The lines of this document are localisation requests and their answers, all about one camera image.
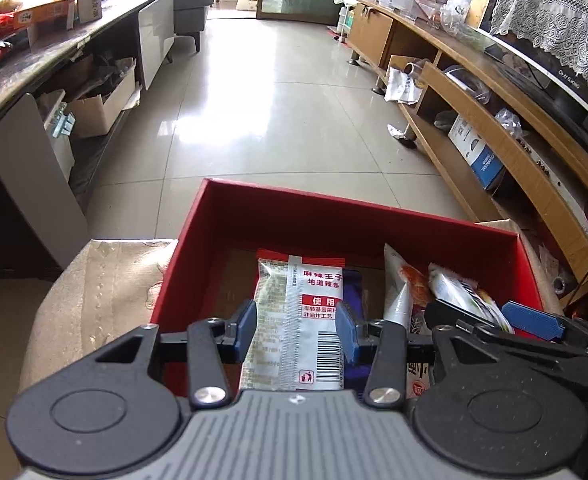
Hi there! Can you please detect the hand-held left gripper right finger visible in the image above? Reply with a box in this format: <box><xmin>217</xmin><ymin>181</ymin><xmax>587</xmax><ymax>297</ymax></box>
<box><xmin>335</xmin><ymin>301</ymin><xmax>527</xmax><ymax>407</ymax></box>

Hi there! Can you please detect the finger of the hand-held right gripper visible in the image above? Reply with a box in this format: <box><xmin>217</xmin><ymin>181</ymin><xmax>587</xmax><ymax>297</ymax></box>
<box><xmin>424</xmin><ymin>300</ymin><xmax>588</xmax><ymax>361</ymax></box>
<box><xmin>501</xmin><ymin>301</ymin><xmax>588</xmax><ymax>345</ymax></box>

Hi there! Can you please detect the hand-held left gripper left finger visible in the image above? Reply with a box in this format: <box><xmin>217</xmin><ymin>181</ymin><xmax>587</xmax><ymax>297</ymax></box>
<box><xmin>79</xmin><ymin>299</ymin><xmax>258</xmax><ymax>409</ymax></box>

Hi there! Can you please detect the wafer biscuit packet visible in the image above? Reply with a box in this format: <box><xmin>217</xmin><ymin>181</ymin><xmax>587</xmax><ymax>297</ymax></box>
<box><xmin>428</xmin><ymin>262</ymin><xmax>516</xmax><ymax>335</ymax></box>

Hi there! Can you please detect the blue snack packet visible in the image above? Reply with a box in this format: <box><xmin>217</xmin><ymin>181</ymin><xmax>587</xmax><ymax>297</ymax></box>
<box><xmin>341</xmin><ymin>269</ymin><xmax>376</xmax><ymax>397</ymax></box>

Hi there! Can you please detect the red white spicy strip packet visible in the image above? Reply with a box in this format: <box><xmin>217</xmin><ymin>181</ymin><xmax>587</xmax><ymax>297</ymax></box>
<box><xmin>239</xmin><ymin>249</ymin><xmax>346</xmax><ymax>392</ymax></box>

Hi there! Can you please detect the white sausage packet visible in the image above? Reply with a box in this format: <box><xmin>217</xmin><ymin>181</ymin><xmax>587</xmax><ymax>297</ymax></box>
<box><xmin>383</xmin><ymin>243</ymin><xmax>432</xmax><ymax>328</ymax></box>

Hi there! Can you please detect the red cardboard box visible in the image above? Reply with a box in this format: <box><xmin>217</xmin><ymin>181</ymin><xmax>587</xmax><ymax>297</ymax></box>
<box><xmin>146</xmin><ymin>177</ymin><xmax>547</xmax><ymax>401</ymax></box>

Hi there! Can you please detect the white audio player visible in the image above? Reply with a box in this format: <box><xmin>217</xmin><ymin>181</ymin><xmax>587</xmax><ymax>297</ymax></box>
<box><xmin>494</xmin><ymin>125</ymin><xmax>588</xmax><ymax>257</ymax></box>

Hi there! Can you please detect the blue white box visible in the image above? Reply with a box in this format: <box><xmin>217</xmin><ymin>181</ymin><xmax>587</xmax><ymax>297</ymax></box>
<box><xmin>446</xmin><ymin>112</ymin><xmax>506</xmax><ymax>192</ymax></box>

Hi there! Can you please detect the black television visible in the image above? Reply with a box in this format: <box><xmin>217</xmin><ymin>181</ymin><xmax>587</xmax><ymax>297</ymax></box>
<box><xmin>479</xmin><ymin>0</ymin><xmax>588</xmax><ymax>142</ymax></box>

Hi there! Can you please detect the wooden television cabinet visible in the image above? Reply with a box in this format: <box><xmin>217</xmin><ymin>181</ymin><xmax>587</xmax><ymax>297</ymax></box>
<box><xmin>346</xmin><ymin>0</ymin><xmax>588</xmax><ymax>307</ymax></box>

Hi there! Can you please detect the white paper bag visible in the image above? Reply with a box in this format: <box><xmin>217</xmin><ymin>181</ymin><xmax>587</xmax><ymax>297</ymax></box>
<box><xmin>384</xmin><ymin>55</ymin><xmax>428</xmax><ymax>107</ymax></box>

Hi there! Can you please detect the open cardboard box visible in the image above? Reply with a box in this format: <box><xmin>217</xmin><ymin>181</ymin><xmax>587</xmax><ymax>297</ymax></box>
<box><xmin>66</xmin><ymin>57</ymin><xmax>138</xmax><ymax>139</ymax></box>

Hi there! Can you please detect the dark low cabinet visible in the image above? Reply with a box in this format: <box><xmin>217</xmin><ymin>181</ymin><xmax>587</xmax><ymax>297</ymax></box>
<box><xmin>0</xmin><ymin>0</ymin><xmax>176</xmax><ymax>272</ymax></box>

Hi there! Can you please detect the white lace cloth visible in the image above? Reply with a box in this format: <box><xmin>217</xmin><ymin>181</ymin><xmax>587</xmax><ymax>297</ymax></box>
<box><xmin>489</xmin><ymin>0</ymin><xmax>588</xmax><ymax>107</ymax></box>

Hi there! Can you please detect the white plastic trolley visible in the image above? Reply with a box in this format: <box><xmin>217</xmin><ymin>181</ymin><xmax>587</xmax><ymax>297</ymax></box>
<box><xmin>336</xmin><ymin>0</ymin><xmax>358</xmax><ymax>44</ymax></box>

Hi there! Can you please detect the white carton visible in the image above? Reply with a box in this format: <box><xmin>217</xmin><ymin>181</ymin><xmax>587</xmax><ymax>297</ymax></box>
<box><xmin>76</xmin><ymin>0</ymin><xmax>103</xmax><ymax>24</ymax></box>

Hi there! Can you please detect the orange carton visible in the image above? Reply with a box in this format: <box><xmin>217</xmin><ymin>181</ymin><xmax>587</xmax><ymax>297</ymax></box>
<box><xmin>14</xmin><ymin>0</ymin><xmax>77</xmax><ymax>32</ymax></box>

